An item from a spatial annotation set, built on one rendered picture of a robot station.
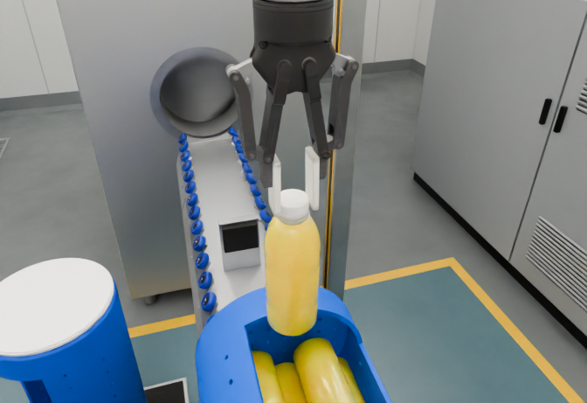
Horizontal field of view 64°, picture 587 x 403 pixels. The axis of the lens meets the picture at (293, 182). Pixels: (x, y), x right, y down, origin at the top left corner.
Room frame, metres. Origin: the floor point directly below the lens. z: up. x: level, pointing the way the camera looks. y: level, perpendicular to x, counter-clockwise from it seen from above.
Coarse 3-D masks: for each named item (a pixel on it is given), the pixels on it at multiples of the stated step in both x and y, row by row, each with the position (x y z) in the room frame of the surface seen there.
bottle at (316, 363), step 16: (304, 352) 0.50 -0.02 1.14; (320, 352) 0.50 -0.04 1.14; (304, 368) 0.48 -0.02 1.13; (320, 368) 0.47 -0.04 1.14; (336, 368) 0.47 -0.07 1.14; (304, 384) 0.46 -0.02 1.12; (320, 384) 0.44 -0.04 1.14; (336, 384) 0.44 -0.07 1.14; (320, 400) 0.42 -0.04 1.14; (336, 400) 0.41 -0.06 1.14; (352, 400) 0.42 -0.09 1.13
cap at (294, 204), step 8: (280, 192) 0.47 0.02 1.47; (288, 192) 0.47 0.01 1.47; (296, 192) 0.47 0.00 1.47; (304, 192) 0.47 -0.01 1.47; (280, 200) 0.45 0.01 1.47; (288, 200) 0.45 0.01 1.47; (296, 200) 0.45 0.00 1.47; (304, 200) 0.45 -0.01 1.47; (280, 208) 0.44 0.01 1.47; (288, 208) 0.44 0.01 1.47; (296, 208) 0.44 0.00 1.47; (304, 208) 0.44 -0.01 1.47; (288, 216) 0.44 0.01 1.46; (296, 216) 0.44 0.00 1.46
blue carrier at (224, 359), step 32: (320, 288) 0.57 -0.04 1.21; (224, 320) 0.51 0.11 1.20; (256, 320) 0.49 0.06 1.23; (320, 320) 0.58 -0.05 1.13; (352, 320) 0.55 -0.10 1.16; (224, 352) 0.46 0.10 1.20; (288, 352) 0.56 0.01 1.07; (352, 352) 0.56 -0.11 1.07; (224, 384) 0.41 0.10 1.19; (256, 384) 0.39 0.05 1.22
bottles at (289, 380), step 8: (344, 360) 0.54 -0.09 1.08; (280, 368) 0.50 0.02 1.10; (288, 368) 0.50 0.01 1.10; (344, 368) 0.52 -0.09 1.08; (280, 376) 0.49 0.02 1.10; (288, 376) 0.49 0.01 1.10; (296, 376) 0.49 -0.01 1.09; (352, 376) 0.51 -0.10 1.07; (280, 384) 0.48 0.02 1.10; (288, 384) 0.47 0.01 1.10; (296, 384) 0.47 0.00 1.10; (352, 384) 0.49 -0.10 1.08; (288, 392) 0.46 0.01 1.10; (296, 392) 0.46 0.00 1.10; (352, 392) 0.47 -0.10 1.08; (360, 392) 0.48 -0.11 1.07; (288, 400) 0.44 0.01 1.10; (296, 400) 0.44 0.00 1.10; (304, 400) 0.45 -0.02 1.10; (360, 400) 0.46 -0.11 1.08
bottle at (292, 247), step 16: (272, 224) 0.45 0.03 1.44; (288, 224) 0.44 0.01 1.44; (304, 224) 0.45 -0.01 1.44; (272, 240) 0.44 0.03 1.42; (288, 240) 0.43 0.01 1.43; (304, 240) 0.43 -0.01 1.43; (320, 240) 0.46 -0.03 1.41; (272, 256) 0.43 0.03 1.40; (288, 256) 0.43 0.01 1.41; (304, 256) 0.43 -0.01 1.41; (272, 272) 0.44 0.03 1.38; (288, 272) 0.42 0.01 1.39; (304, 272) 0.43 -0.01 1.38; (272, 288) 0.44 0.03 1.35; (288, 288) 0.42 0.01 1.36; (304, 288) 0.43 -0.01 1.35; (272, 304) 0.44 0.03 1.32; (288, 304) 0.43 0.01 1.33; (304, 304) 0.43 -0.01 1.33; (272, 320) 0.44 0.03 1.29; (288, 320) 0.43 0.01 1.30; (304, 320) 0.43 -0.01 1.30
